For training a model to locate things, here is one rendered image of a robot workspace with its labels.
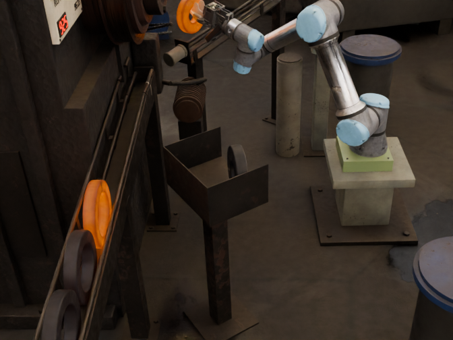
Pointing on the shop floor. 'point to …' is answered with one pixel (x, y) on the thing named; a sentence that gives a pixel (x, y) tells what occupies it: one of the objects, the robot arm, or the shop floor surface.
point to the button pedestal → (318, 114)
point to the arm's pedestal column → (361, 216)
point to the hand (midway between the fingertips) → (191, 9)
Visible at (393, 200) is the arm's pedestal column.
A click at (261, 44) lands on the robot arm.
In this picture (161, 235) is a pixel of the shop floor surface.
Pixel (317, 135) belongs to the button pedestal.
